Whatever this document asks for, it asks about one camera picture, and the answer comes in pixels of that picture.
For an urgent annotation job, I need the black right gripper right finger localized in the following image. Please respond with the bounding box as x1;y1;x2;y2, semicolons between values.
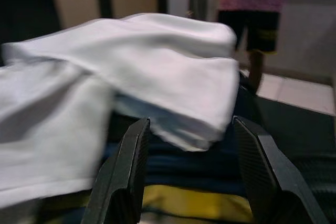
233;116;330;224

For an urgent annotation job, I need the white cloth garment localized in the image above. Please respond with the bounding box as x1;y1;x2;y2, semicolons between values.
0;14;240;207

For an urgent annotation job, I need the black laundry basket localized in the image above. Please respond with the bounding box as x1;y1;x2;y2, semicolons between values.
237;70;336;224

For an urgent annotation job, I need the person in pink shirt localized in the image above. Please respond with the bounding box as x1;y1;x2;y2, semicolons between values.
217;0;289;91

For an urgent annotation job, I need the navy and yellow garment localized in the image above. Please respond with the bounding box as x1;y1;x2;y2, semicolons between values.
39;126;254;224

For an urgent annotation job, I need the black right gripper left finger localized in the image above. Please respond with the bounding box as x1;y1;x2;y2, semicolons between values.
80;118;151;224

